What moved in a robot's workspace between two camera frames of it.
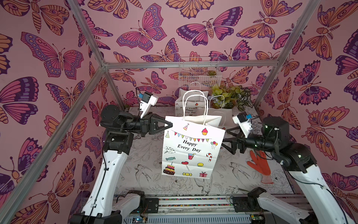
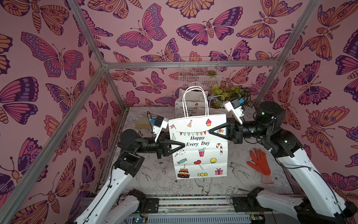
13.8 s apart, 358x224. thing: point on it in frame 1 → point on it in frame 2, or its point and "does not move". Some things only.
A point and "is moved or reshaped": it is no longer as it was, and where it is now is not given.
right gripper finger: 233,149 → 220,135
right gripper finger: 239,134 → 222,126
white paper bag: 193,147 is moved or reshaped
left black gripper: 147,127 → 163,145
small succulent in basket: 211,73 does not move
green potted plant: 230,97 does not move
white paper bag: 192,102 does not move
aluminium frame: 9,210 does not move
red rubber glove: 262,166 does not move
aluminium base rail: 237,209 does not move
